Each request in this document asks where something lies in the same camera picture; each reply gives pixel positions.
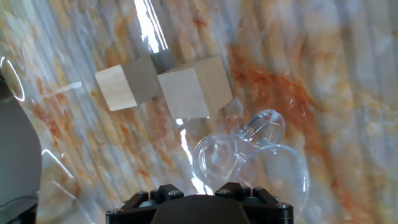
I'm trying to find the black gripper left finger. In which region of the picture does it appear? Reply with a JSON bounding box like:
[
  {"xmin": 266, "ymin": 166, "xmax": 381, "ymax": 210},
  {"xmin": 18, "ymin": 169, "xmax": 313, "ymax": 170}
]
[{"xmin": 105, "ymin": 184, "xmax": 184, "ymax": 224}]

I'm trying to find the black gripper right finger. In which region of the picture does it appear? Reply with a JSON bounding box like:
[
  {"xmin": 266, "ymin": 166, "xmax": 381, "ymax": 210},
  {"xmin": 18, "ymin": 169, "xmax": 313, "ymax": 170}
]
[{"xmin": 215, "ymin": 182, "xmax": 295, "ymax": 224}]

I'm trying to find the clear glass cup with handle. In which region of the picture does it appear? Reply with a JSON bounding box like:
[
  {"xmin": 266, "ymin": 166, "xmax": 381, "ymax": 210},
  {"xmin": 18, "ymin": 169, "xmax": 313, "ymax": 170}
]
[{"xmin": 192, "ymin": 108, "xmax": 311, "ymax": 218}]

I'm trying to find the light wooden cube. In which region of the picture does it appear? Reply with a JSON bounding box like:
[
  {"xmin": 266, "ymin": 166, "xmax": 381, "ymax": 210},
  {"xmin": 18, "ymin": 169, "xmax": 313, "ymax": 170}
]
[
  {"xmin": 94, "ymin": 55, "xmax": 160, "ymax": 112},
  {"xmin": 157, "ymin": 55, "xmax": 234, "ymax": 120}
]

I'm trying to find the orange marble pattern mat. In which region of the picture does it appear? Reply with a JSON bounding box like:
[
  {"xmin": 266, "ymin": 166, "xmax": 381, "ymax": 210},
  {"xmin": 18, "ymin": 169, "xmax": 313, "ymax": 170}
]
[{"xmin": 0, "ymin": 0, "xmax": 398, "ymax": 224}]

